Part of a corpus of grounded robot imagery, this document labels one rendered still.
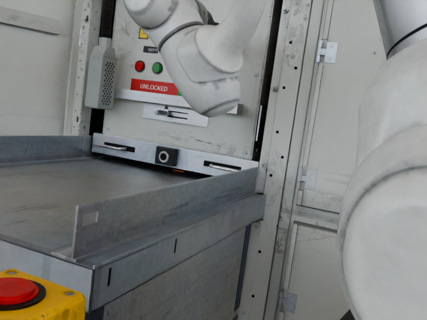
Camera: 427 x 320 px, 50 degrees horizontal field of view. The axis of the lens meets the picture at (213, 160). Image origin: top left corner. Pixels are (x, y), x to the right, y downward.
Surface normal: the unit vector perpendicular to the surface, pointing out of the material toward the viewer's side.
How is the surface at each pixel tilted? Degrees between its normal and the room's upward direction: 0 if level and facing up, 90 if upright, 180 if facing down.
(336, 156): 90
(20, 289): 0
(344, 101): 90
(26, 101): 90
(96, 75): 90
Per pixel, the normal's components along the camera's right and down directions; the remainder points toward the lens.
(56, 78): 0.67, 0.18
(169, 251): 0.91, 0.17
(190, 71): -0.54, 0.22
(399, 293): -0.75, 0.09
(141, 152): -0.40, 0.05
